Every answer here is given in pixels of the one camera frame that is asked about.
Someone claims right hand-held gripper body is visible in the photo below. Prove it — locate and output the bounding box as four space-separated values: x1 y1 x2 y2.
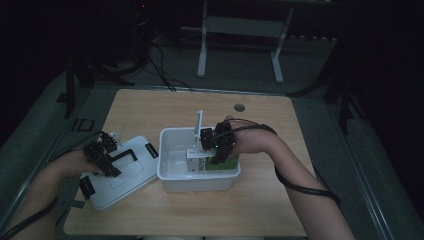
194 110 236 153

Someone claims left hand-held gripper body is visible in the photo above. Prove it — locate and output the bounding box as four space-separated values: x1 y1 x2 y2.
83 139 114 169

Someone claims green medicine box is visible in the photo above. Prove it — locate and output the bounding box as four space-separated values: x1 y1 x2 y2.
204 156 240 172

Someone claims white lid with black latches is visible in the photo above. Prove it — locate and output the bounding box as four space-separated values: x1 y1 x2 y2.
79 134 160 212

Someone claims white plastic storage box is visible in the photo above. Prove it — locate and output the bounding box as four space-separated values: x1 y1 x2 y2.
156 126 242 194

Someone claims person's left hand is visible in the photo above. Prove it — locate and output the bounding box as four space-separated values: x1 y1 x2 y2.
46 149 103 183

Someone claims person's right hand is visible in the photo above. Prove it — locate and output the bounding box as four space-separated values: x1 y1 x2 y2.
225 114 280 158

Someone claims white patterned medicine box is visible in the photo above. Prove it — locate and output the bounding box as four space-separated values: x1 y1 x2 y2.
185 148 217 173

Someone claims dark tripod stand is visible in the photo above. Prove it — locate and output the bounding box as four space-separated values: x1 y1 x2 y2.
286 74 366 136
56 58 136 120

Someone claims dark computer tower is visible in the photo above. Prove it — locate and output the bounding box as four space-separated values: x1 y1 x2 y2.
132 0 155 63

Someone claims black floor bracket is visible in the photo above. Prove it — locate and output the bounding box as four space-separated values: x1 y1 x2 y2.
70 117 96 132

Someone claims black floor cable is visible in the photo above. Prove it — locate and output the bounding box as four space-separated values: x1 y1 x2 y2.
146 36 196 93

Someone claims white metal desk frame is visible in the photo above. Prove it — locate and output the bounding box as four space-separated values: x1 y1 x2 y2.
179 0 334 84

